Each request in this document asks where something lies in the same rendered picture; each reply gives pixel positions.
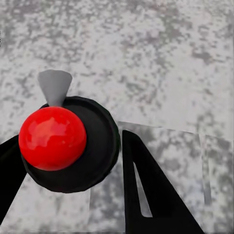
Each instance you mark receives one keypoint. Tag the insectifuge atomizer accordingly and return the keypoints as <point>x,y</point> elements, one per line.
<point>70,144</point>

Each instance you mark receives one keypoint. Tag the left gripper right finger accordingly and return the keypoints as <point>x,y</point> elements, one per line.
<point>170,214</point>

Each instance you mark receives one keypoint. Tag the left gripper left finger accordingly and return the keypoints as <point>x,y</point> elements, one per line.
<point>12,173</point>

